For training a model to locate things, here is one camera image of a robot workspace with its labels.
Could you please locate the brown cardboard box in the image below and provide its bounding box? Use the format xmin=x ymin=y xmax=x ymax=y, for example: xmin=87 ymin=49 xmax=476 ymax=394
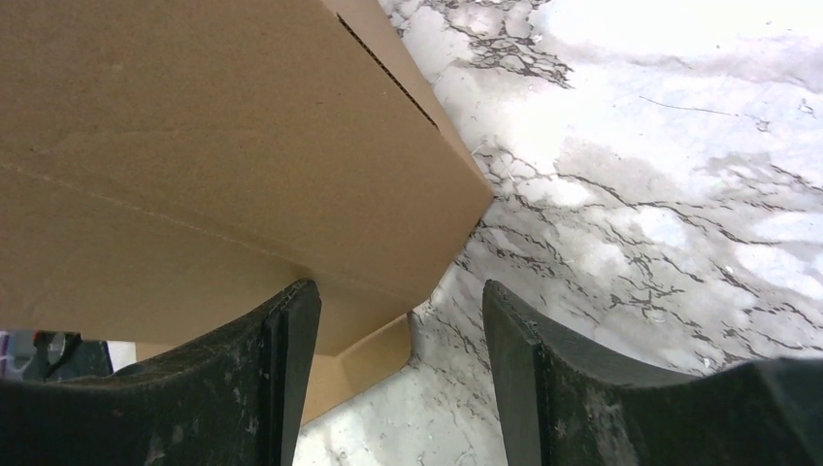
xmin=1 ymin=1 xmax=492 ymax=420

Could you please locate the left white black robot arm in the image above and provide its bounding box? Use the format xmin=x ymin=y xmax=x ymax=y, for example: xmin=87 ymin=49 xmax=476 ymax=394
xmin=1 ymin=330 xmax=114 ymax=383

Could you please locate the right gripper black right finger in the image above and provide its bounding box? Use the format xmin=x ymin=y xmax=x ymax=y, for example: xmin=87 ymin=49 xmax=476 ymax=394
xmin=481 ymin=281 xmax=822 ymax=465

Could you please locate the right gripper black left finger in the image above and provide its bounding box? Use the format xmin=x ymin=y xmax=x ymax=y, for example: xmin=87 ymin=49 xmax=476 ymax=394
xmin=1 ymin=280 xmax=321 ymax=465

